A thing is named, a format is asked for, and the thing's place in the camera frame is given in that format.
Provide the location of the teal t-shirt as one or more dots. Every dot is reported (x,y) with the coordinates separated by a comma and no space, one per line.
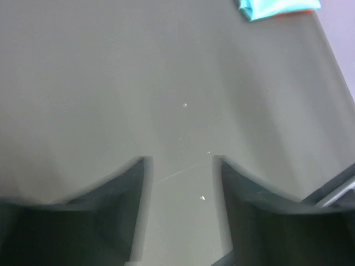
(255,10)

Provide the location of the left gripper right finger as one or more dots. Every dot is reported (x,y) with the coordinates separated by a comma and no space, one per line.
(267,228)

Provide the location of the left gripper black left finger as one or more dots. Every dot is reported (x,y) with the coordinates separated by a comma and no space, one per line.
(101,226)

